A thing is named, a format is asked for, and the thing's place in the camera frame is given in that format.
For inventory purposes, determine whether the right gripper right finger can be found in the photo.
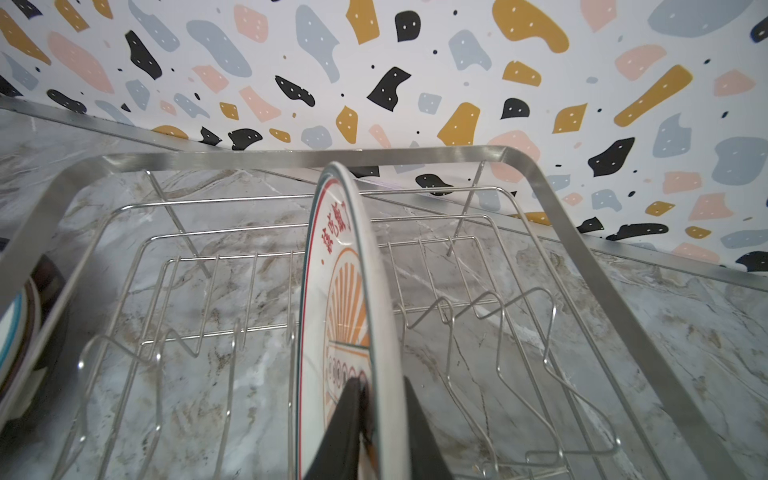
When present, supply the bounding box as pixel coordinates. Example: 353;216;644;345
404;377;453;480

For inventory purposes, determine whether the watermelon pattern plate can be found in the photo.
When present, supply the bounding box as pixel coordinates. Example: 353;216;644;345
0;289;28;383

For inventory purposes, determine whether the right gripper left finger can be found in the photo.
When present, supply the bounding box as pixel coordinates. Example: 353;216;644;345
303;377;368;480

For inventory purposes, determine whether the wire dish rack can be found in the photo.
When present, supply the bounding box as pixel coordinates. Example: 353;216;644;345
0;146;748;480

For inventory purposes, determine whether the brown rimmed cream plate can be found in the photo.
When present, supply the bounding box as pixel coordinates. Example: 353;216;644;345
1;255;68;425

